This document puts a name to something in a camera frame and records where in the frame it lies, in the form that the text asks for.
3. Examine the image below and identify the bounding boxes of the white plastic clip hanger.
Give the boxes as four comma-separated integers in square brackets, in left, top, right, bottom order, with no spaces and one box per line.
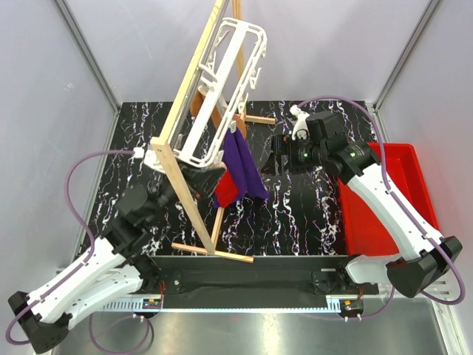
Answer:
[166,17,268,169]

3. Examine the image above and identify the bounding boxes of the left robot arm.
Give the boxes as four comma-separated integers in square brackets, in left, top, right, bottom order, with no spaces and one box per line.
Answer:
[8,178,177,354]

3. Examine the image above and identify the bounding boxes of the red plastic tray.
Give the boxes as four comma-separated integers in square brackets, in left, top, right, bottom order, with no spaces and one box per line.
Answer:
[338,143,440,257]

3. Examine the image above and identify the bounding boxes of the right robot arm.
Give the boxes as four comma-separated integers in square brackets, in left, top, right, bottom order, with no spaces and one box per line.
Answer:
[261,106,463,298]

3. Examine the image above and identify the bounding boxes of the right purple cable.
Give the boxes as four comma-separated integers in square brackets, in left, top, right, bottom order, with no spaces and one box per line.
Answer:
[297,95,466,305]

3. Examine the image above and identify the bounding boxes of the orange brown sock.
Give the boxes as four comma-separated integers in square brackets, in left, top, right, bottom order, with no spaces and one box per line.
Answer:
[189,91,247,138]

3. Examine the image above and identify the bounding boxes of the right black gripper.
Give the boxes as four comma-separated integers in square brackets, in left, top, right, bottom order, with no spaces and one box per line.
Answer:
[261,134,327,177]

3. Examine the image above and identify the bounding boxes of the wooden hanger stand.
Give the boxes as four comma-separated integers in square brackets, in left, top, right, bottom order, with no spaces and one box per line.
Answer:
[145,1,268,263]

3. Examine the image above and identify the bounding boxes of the purple sock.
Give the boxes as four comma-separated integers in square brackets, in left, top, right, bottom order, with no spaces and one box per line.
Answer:
[213,129,269,208]

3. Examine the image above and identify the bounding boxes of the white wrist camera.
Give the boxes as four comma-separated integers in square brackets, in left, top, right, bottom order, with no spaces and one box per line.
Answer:
[290,105,310,141]
[133,147,165,174]

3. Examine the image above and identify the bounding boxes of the black marble pattern mat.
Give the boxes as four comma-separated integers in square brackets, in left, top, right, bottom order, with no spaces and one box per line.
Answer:
[78,100,384,257]

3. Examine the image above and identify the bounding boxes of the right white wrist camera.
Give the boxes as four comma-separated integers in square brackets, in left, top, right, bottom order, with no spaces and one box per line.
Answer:
[290,105,310,141]

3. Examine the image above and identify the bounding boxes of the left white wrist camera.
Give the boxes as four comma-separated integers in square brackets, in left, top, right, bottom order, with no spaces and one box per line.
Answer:
[133,147,165,174]

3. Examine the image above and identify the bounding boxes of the white slotted cable duct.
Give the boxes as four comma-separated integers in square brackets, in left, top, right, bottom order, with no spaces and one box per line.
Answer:
[101,297,143,312]

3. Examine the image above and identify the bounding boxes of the pink patterned sock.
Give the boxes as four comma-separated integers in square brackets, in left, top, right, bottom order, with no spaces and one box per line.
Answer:
[214,171,239,208]

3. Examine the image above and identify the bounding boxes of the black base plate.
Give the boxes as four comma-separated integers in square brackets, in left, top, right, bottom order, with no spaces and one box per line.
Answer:
[153,256,378,312]

